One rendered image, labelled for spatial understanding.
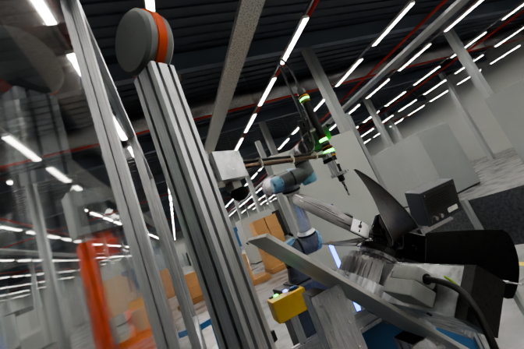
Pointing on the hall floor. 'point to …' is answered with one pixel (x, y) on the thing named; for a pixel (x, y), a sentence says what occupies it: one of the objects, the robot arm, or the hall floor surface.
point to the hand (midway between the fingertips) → (320, 126)
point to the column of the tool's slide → (202, 213)
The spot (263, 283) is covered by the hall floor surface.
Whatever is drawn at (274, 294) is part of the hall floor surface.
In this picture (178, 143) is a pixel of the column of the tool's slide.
